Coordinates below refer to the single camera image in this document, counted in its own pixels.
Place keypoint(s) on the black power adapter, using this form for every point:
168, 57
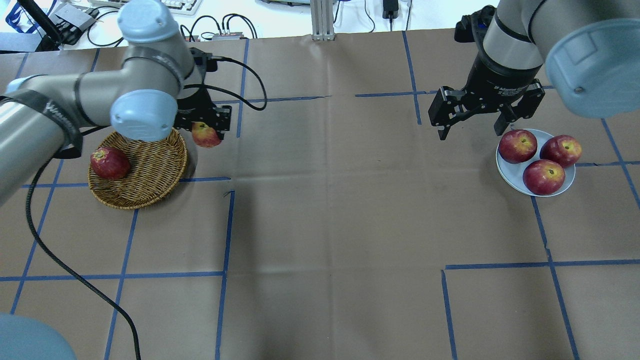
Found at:
390, 9

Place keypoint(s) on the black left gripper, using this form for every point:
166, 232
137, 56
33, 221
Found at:
192, 104

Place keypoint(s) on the dark red apple on plate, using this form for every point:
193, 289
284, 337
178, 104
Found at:
544, 177

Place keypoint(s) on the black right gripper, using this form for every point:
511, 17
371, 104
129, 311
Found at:
497, 76

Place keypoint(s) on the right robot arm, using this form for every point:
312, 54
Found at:
589, 50

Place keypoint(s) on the woven wicker basket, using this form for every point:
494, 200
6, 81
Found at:
155, 170

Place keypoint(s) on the light blue plate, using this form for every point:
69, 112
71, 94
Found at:
512, 173

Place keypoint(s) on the red apple in basket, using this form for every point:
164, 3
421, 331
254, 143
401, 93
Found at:
110, 163

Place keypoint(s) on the aluminium frame post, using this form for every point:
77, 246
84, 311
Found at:
322, 15

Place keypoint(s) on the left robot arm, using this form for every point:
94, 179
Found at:
159, 87

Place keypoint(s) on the red yellow apple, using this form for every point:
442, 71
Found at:
204, 136

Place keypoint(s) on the white keyboard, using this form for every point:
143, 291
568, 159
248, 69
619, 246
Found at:
176, 7

